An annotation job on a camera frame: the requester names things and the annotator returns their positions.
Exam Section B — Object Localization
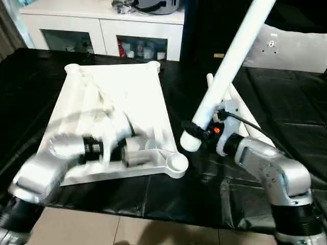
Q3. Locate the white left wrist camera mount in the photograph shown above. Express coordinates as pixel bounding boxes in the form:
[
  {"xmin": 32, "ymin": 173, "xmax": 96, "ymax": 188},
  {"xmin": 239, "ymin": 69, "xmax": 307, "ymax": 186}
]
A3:
[{"xmin": 99, "ymin": 111, "xmax": 139, "ymax": 167}]

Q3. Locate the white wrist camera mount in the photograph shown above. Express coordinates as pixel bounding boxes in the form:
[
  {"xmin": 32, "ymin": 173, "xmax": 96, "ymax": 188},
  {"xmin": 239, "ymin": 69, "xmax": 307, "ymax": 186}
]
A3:
[
  {"xmin": 99, "ymin": 111, "xmax": 139, "ymax": 167},
  {"xmin": 211, "ymin": 99, "xmax": 243, "ymax": 157}
]

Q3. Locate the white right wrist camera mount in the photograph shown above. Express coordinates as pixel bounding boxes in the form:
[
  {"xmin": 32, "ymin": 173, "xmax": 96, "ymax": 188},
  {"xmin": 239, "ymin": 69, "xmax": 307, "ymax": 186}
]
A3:
[{"xmin": 211, "ymin": 99, "xmax": 243, "ymax": 157}]

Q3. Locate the white plastic table top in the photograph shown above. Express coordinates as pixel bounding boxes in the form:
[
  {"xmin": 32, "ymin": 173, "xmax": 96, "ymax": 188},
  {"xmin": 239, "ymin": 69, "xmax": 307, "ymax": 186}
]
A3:
[{"xmin": 35, "ymin": 61, "xmax": 190, "ymax": 187}]

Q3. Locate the grey pot on cabinet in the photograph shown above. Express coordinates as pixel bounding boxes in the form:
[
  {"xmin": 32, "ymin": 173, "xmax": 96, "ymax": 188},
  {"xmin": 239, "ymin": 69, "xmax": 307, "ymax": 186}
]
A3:
[{"xmin": 136, "ymin": 0, "xmax": 185, "ymax": 15}]

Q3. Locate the white glass-door cabinet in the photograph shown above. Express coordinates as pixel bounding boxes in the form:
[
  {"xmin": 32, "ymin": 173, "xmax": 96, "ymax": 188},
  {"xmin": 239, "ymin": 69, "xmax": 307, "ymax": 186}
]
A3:
[{"xmin": 19, "ymin": 5, "xmax": 185, "ymax": 61}]

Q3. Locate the white plastic table leg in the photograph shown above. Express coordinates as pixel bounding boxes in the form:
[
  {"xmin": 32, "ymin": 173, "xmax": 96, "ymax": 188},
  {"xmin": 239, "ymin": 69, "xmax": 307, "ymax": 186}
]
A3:
[
  {"xmin": 179, "ymin": 0, "xmax": 278, "ymax": 153},
  {"xmin": 223, "ymin": 91, "xmax": 250, "ymax": 139},
  {"xmin": 206, "ymin": 73, "xmax": 216, "ymax": 90},
  {"xmin": 228, "ymin": 84, "xmax": 277, "ymax": 149}
]

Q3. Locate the grey pillow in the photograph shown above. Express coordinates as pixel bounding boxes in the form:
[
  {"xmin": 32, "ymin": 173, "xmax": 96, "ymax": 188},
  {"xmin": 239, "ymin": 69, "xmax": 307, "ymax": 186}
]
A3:
[{"xmin": 242, "ymin": 24, "xmax": 327, "ymax": 74}]

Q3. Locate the black table mat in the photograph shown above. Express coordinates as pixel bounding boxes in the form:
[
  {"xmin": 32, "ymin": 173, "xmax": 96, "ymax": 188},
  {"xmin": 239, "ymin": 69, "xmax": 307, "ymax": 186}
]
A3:
[{"xmin": 0, "ymin": 47, "xmax": 327, "ymax": 234}]

